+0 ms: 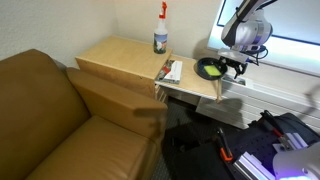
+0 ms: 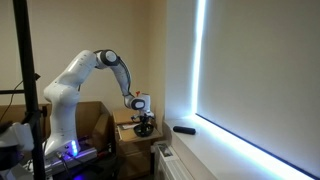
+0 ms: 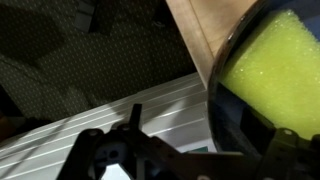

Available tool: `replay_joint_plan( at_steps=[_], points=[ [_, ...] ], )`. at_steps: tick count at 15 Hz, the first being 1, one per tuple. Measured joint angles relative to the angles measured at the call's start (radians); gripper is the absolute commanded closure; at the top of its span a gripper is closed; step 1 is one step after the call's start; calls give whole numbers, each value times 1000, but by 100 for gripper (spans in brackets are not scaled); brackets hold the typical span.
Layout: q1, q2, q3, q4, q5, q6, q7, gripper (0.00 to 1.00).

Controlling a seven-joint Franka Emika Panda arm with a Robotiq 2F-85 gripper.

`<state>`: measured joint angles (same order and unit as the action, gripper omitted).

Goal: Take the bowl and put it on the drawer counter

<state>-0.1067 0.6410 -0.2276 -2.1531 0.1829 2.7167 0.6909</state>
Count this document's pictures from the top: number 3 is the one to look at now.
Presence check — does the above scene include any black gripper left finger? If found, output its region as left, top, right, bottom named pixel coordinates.
left=55, top=103, right=188, bottom=180

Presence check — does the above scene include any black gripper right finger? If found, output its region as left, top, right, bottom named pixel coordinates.
left=256, top=127, right=320, bottom=180

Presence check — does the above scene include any black bowl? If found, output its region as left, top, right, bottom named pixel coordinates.
left=207, top=0, right=320, bottom=161

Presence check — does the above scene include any light wooden drawer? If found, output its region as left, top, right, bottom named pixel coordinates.
left=165, top=0, right=260, bottom=90

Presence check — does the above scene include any white radiator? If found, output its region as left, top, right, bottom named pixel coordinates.
left=0, top=71, right=218, bottom=180

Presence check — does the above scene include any yellow sponge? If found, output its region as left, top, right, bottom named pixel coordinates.
left=218, top=9, right=320, bottom=141

